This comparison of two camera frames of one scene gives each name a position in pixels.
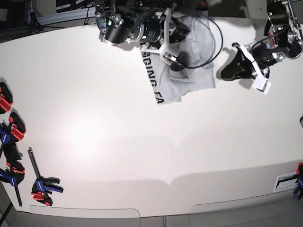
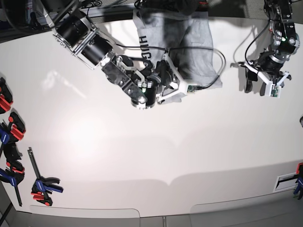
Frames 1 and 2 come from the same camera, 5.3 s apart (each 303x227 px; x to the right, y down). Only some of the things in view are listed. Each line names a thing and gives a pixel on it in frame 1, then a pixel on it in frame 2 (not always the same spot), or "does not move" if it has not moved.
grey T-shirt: x=169 y=86 does not move
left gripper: x=173 y=32 → x=162 y=67
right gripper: x=241 y=66 → x=251 y=76
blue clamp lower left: x=14 y=173 does not move
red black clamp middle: x=16 y=127 does not move
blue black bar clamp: x=40 y=190 does not move
